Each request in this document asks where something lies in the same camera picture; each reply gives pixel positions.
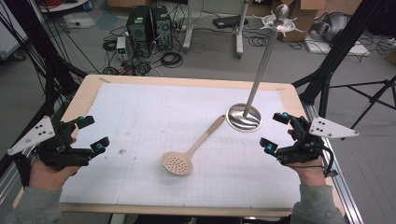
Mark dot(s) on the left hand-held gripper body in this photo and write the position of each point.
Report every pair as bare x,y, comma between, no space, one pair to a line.
59,155

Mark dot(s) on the slim black computer tower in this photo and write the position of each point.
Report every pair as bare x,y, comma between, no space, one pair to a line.
162,28

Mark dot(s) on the beige slotted spoon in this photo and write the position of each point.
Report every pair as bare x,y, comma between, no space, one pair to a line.
177,163

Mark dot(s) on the small grey power supply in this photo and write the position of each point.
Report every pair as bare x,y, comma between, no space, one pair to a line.
121,48

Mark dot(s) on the black tripod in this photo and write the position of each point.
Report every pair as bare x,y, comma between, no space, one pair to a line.
370,98

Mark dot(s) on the white board on floor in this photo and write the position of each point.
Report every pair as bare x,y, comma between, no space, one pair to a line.
342,48

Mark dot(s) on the aluminium frame rail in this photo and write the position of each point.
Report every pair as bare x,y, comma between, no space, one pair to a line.
336,174

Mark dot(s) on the round white table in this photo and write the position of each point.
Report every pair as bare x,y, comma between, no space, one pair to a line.
65,4

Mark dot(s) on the large black computer tower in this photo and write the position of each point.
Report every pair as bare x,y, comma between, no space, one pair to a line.
139,31

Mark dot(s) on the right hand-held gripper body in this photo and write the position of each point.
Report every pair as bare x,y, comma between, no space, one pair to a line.
303,149

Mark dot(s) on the white grid mat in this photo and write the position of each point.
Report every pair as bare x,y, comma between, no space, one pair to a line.
155,109

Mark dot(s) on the metal utensil stand with hooks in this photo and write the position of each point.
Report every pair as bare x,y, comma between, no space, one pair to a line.
244,120

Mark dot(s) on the clear plastic bag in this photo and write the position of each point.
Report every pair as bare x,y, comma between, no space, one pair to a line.
79,21

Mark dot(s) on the person's right hand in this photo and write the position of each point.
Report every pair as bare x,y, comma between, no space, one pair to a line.
309,174

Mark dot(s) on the flat black device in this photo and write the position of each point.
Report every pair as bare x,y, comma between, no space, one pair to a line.
229,21

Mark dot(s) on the white stand leg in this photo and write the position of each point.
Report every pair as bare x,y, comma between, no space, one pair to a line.
188,31
239,37

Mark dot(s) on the person's left hand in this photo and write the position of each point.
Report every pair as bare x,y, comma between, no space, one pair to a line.
49,179

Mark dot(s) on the grey bag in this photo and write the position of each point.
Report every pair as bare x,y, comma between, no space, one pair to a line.
333,26

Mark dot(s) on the white cabinet on wheels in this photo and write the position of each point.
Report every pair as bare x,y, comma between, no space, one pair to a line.
11,40

